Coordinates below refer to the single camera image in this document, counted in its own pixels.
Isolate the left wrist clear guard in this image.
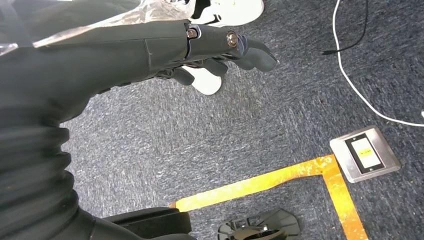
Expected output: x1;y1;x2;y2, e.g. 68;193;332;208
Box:
0;0;197;56

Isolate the white sneaker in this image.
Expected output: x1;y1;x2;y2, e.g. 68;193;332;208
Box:
190;0;266;28
181;64;223;96

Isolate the left robot leg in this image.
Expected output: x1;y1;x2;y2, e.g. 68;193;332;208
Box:
102;206;194;237

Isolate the yellow floor tape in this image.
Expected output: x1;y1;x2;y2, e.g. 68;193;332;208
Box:
168;153;370;240

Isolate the steel floor socket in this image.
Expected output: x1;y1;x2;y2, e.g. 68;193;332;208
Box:
329;125;402;184

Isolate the black floor cable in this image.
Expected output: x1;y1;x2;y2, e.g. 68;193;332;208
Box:
321;0;369;56

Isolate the white cable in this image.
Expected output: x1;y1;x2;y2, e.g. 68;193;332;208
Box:
332;0;424;128

